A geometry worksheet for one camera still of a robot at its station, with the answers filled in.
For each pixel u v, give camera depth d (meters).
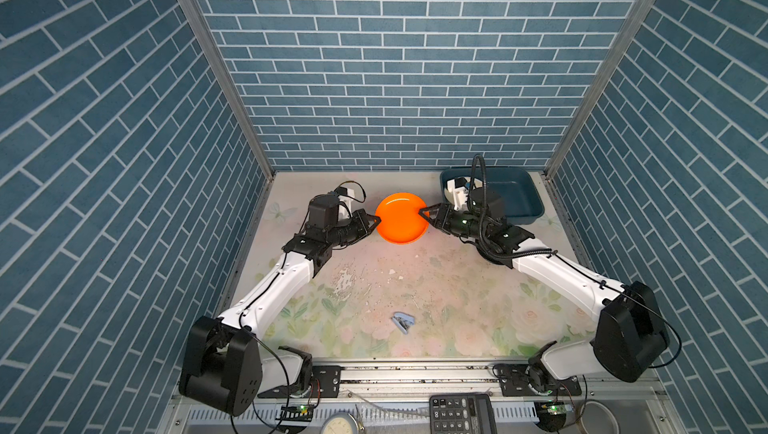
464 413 0.68
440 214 0.72
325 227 0.62
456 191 0.74
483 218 0.62
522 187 1.16
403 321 0.82
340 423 0.65
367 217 0.74
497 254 0.59
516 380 0.73
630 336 0.43
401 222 0.79
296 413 0.72
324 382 0.73
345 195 0.75
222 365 0.40
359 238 0.72
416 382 0.75
